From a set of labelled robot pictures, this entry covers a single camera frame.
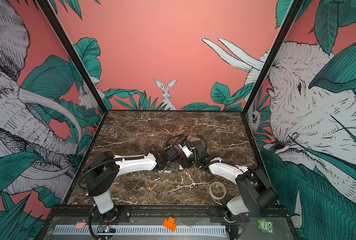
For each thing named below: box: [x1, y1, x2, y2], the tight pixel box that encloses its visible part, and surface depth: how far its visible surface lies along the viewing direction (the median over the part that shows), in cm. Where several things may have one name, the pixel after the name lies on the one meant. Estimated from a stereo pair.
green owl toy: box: [257, 218, 275, 234], surface depth 71 cm
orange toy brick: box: [162, 216, 178, 233], surface depth 72 cm
